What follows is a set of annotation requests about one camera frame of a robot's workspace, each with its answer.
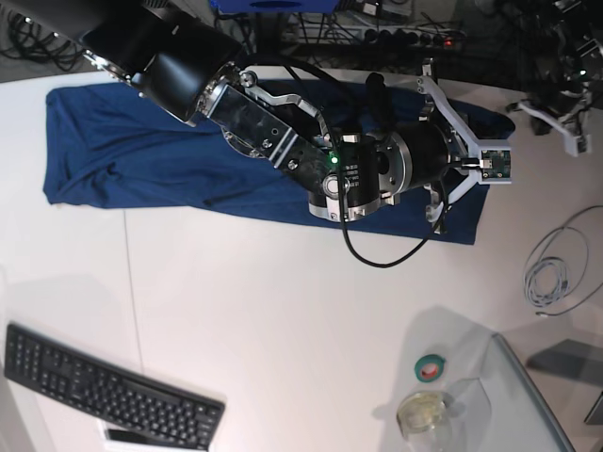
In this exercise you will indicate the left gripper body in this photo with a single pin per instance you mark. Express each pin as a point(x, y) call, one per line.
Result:
point(558, 101)

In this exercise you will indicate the black computer keyboard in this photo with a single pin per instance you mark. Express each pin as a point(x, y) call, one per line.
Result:
point(142, 408)

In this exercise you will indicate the clear glass bottle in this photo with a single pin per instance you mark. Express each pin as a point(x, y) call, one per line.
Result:
point(423, 422)

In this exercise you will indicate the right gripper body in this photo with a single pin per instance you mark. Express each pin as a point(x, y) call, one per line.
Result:
point(412, 155)

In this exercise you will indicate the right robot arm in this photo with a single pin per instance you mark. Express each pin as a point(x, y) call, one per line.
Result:
point(192, 70)

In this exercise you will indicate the blue box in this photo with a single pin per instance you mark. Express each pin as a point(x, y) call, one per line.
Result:
point(273, 6)

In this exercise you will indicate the black power strip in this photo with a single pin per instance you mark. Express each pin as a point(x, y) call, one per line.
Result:
point(421, 37)

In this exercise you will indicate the dark blue t-shirt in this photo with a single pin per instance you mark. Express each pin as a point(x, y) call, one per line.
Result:
point(108, 148)

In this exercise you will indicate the green and red tape roll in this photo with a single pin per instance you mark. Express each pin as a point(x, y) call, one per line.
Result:
point(430, 368)

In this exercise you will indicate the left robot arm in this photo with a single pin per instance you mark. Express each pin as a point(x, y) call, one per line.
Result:
point(562, 59)

